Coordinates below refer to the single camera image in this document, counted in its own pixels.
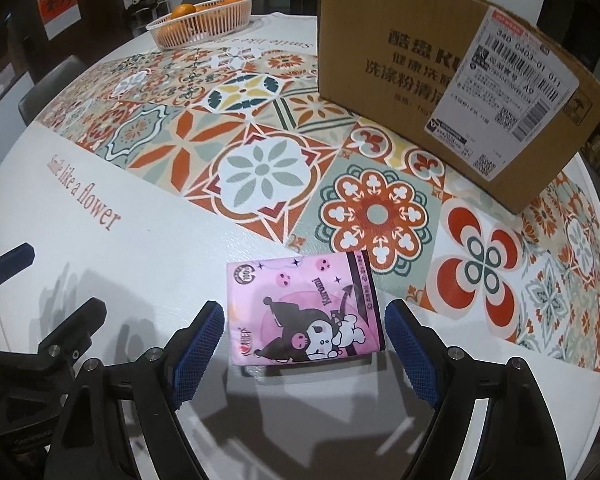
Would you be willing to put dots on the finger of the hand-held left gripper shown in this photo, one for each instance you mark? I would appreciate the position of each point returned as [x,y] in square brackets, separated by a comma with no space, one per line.
[15,256]
[80,315]

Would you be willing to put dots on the brown cardboard box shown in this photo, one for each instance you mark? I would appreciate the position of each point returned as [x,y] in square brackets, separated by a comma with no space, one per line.
[380,35]

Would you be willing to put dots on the patterned tablecloth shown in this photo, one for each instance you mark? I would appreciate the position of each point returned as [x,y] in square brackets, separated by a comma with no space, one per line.
[260,175]

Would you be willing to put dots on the red and white wall poster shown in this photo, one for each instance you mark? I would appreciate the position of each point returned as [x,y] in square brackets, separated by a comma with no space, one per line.
[57,2]

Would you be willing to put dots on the pink cartoon tissue packet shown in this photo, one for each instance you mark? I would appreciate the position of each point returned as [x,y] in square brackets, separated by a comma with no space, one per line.
[290,300]

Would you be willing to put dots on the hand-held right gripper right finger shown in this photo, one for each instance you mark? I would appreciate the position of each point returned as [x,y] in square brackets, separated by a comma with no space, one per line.
[410,350]

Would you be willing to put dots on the white ornament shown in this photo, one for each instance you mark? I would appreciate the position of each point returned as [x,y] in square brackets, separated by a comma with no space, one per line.
[145,0]

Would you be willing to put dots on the white plastic fruit basket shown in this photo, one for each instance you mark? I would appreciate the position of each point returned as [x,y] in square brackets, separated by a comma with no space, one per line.
[205,25]

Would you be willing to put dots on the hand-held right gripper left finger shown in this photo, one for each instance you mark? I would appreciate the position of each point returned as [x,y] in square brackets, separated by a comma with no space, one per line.
[195,355]

